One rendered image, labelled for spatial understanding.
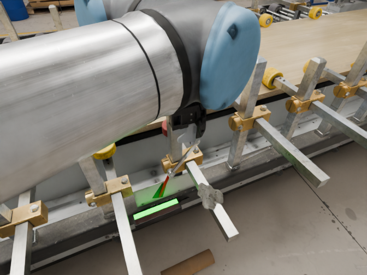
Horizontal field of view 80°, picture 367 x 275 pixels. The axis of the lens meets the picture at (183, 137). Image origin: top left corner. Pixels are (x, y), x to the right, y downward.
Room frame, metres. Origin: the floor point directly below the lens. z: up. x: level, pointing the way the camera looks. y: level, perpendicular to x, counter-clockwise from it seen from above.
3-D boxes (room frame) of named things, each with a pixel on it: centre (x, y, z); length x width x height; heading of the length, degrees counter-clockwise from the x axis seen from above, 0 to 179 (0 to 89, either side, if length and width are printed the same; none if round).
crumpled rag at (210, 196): (0.34, -0.08, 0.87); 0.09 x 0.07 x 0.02; 24
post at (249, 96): (0.58, -0.20, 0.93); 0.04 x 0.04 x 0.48; 24
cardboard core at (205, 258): (0.39, -0.02, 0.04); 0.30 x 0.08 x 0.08; 114
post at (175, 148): (0.48, 0.03, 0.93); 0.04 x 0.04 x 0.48; 24
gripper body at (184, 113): (0.40, 0.00, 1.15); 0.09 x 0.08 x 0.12; 114
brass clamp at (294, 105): (0.69, -0.45, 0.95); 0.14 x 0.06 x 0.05; 114
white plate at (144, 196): (0.44, 0.04, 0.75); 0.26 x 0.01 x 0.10; 114
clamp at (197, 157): (0.49, 0.01, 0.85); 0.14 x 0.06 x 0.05; 114
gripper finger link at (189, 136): (0.39, -0.01, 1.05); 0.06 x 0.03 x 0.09; 114
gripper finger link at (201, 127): (0.39, -0.03, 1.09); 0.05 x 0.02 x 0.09; 24
